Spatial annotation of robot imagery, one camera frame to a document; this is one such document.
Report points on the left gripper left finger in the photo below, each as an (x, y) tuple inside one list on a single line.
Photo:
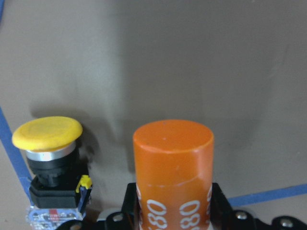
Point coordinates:
[(124, 218)]

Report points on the orange cylinder with label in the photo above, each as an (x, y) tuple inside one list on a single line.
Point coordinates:
[(174, 171)]

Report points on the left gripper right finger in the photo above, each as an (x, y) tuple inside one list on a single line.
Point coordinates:
[(224, 217)]

